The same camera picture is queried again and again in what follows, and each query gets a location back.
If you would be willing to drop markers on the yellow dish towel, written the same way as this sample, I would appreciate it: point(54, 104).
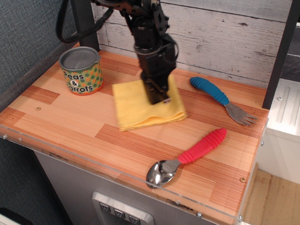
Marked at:
point(134, 110)

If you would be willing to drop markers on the grey toy fridge cabinet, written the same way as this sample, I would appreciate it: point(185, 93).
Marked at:
point(92, 199)

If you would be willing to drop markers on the dark frame post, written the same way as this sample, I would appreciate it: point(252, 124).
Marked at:
point(289, 29)
point(84, 19)

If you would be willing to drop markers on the dark left frame post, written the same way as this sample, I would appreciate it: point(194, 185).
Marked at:
point(84, 19)

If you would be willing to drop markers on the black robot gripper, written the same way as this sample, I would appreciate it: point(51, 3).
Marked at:
point(157, 63)

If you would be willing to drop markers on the dark right frame post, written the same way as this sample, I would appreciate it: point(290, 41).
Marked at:
point(289, 29)

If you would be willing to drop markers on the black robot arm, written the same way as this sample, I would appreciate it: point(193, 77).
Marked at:
point(145, 20)

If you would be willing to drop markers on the white toy sink unit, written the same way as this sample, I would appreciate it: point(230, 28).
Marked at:
point(279, 153)

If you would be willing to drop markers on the red handled toy spoon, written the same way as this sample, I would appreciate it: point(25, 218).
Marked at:
point(163, 171)

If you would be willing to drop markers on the peas and carrots toy can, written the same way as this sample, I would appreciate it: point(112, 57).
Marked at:
point(81, 70)

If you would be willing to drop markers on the blue handled toy fork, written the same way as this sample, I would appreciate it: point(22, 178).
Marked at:
point(234, 111)

